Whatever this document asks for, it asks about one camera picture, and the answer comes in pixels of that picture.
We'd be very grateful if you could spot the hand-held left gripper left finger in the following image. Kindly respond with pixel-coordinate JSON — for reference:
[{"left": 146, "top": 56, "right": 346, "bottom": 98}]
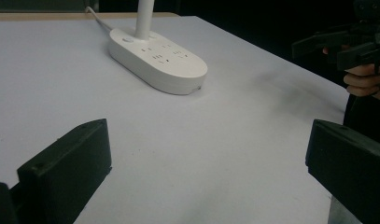
[{"left": 17, "top": 118, "right": 113, "bottom": 224}]

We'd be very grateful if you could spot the white power cable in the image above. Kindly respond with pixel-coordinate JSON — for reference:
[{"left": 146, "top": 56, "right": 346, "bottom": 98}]
[{"left": 84, "top": 6, "right": 113, "bottom": 33}]

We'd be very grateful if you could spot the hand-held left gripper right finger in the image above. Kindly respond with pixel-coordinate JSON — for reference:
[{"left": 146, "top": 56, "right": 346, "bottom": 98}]
[{"left": 304, "top": 119, "right": 380, "bottom": 224}]

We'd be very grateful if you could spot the white desk lamp socket base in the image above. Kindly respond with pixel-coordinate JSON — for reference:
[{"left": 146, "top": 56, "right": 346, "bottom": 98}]
[{"left": 107, "top": 0, "right": 209, "bottom": 96}]

